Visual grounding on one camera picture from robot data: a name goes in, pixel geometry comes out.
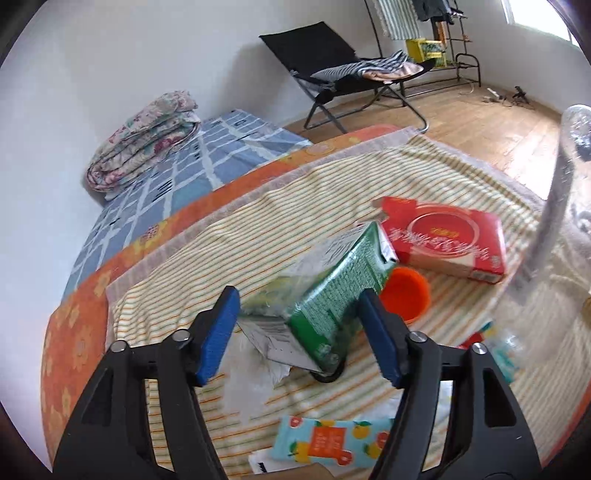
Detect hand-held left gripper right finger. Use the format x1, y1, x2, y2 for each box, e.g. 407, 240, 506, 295
358, 288, 543, 480

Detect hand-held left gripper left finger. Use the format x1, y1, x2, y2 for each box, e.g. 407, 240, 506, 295
53, 285, 242, 480

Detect orange plastic cup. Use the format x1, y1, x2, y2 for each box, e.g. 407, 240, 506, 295
379, 267, 432, 324

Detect green drink carton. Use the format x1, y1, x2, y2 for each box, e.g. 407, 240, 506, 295
238, 220, 399, 374

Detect clear plastic bag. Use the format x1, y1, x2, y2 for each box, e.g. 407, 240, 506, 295
501, 104, 591, 370
222, 332, 294, 421

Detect black round lid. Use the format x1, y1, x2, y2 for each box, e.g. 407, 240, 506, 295
311, 357, 347, 384

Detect clear plastic wrapper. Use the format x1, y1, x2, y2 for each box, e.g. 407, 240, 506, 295
242, 258, 324, 320

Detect fruit print wipes packet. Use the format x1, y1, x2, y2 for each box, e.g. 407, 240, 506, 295
270, 415, 395, 467

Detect red flat box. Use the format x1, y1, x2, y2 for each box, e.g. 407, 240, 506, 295
372, 196, 508, 283

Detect red and teal packet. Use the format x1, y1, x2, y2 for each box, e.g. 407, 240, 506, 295
457, 320, 522, 384

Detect orange floral blanket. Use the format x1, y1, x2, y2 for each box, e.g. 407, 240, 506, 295
41, 124, 416, 462

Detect striped cream cloth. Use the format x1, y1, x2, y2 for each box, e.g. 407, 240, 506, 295
106, 134, 587, 480

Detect blue checked bedsheet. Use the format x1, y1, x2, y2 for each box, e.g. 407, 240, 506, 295
60, 108, 315, 301

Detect folded floral quilt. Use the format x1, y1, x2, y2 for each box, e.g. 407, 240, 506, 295
87, 90, 202, 192

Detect pink cloth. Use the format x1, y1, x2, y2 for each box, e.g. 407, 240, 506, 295
362, 62, 424, 83

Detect grey striped cloth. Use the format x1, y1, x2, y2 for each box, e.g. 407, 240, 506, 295
310, 50, 411, 83

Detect black metal clothes rack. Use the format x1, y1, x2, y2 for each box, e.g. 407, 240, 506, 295
365, 0, 483, 100

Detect yellow green box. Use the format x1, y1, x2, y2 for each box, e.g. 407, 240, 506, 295
405, 38, 446, 70

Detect black folding chair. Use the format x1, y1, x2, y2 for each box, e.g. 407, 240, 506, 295
259, 32, 437, 136

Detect hanging green striped towel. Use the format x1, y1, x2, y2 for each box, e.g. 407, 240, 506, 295
373, 0, 422, 41

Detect dark hanging clothes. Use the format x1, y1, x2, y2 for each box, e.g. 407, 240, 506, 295
413, 0, 467, 24

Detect window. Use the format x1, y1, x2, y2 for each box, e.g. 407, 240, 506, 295
503, 0, 580, 44

